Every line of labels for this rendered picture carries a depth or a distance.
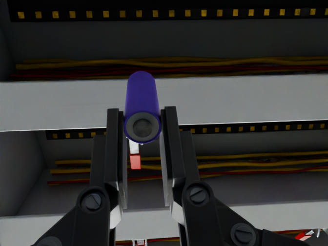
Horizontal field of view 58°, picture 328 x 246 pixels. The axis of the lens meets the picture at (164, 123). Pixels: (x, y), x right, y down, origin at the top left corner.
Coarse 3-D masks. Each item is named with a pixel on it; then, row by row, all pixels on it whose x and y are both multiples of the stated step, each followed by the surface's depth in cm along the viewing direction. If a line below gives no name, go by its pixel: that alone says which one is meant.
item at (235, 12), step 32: (32, 0) 36; (64, 0) 36; (96, 0) 36; (128, 0) 37; (160, 0) 37; (192, 0) 37; (224, 0) 38; (256, 0) 38; (288, 0) 38; (320, 0) 38
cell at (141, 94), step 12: (144, 72) 19; (132, 84) 17; (144, 84) 17; (132, 96) 15; (144, 96) 15; (156, 96) 16; (132, 108) 14; (144, 108) 14; (156, 108) 14; (132, 120) 14; (144, 120) 14; (156, 120) 14; (132, 132) 14; (144, 132) 14; (156, 132) 14
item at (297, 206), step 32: (64, 160) 52; (128, 160) 53; (160, 160) 55; (256, 160) 58; (288, 160) 55; (320, 160) 52; (32, 192) 48; (64, 192) 48; (128, 192) 48; (160, 192) 48; (224, 192) 48; (256, 192) 48; (288, 192) 48; (320, 192) 48; (0, 224) 37; (32, 224) 38; (128, 224) 39; (160, 224) 39; (256, 224) 40; (288, 224) 41; (320, 224) 41
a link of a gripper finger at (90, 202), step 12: (84, 192) 11; (96, 192) 11; (84, 204) 11; (96, 204) 11; (108, 204) 11; (84, 216) 11; (96, 216) 11; (108, 216) 11; (84, 228) 10; (96, 228) 10; (108, 228) 11; (72, 240) 10; (84, 240) 10; (96, 240) 10; (108, 240) 10
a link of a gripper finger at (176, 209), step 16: (176, 112) 14; (176, 128) 13; (160, 144) 15; (176, 144) 12; (192, 144) 13; (176, 160) 12; (192, 160) 13; (176, 176) 11; (192, 176) 12; (176, 192) 12; (176, 208) 12; (224, 208) 12; (224, 224) 11; (240, 224) 11; (224, 240) 11; (240, 240) 11; (256, 240) 11
